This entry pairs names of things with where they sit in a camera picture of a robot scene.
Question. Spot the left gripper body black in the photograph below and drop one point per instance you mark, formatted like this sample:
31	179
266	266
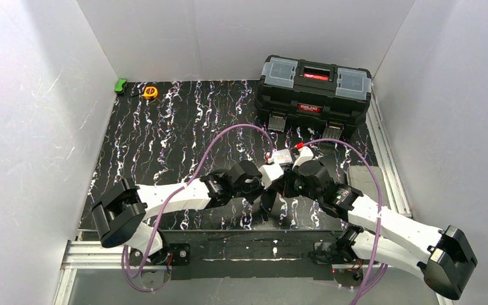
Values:
267	195

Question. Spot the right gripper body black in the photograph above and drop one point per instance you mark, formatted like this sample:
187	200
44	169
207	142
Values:
290	185

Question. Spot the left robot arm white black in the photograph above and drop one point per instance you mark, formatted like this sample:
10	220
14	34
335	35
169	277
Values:
120	213

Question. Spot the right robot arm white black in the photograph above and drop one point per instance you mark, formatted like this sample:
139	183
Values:
442	258

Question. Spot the white card on table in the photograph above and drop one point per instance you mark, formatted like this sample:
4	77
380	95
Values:
281	157

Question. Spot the grey foam pad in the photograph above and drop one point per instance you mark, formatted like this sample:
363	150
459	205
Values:
360	178

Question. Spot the yellow tape measure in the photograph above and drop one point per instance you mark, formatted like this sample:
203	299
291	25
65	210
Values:
150	92

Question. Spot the green small object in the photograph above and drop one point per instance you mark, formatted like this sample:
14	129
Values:
120	86

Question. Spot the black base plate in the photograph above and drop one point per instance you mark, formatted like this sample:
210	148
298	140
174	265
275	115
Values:
251	254

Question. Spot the black toolbox with red handle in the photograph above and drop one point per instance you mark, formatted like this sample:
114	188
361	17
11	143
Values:
328	98

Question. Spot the aluminium frame rail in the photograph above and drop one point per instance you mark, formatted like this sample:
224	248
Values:
395	192

